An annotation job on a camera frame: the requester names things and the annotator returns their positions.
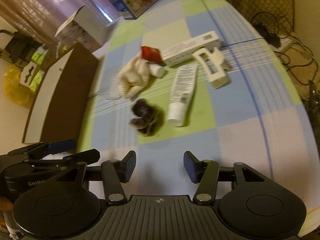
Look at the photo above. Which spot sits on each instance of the white knitted cloth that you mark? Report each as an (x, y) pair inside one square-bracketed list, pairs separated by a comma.
[(133, 77)]

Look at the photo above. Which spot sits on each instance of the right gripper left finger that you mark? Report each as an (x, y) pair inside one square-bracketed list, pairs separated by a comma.
[(114, 174)]

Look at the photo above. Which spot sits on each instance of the quilted beige chair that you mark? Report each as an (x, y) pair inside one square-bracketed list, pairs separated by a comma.
[(273, 13)]

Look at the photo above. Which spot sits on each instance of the tissue pack cardboard box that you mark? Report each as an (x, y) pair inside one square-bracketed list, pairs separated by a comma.
[(32, 74)]

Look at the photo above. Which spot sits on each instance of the white cream tube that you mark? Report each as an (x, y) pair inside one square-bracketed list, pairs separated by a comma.
[(181, 94)]

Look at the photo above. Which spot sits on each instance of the dark brown velvet scrunchie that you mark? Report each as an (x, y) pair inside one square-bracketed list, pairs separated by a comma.
[(148, 118)]

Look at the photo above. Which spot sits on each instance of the yellow plastic bag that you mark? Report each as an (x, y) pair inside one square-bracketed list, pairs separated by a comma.
[(13, 90)]

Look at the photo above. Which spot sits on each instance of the black folding rack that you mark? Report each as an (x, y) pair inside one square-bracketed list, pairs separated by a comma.
[(20, 48)]

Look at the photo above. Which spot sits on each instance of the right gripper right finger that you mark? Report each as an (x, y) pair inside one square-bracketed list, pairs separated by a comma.
[(204, 173)]

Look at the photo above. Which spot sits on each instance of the white appliance box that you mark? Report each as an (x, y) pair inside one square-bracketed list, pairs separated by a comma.
[(85, 27)]

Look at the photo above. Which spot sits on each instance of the checkered bed sheet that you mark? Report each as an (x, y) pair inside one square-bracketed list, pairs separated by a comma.
[(258, 118)]

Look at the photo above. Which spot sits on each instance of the brown cardboard storage box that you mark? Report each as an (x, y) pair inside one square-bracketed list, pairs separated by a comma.
[(60, 101)]

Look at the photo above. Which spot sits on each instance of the red snack packet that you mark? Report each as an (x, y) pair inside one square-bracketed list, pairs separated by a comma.
[(151, 54)]

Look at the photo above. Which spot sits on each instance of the white plastic hair claw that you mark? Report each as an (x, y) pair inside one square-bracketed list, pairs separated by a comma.
[(214, 66)]

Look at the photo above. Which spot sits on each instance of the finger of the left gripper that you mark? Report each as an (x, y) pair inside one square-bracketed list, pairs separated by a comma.
[(41, 150), (89, 157)]

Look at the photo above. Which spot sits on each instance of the white power strip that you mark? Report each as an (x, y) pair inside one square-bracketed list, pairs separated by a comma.
[(285, 44)]

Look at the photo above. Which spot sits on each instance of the purple curtain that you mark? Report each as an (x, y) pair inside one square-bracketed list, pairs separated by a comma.
[(41, 18)]

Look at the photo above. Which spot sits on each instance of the small white bottle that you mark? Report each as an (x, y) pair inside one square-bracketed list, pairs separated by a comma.
[(157, 70)]

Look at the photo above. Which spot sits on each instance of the long white medicine box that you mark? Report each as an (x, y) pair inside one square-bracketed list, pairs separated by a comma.
[(184, 51)]

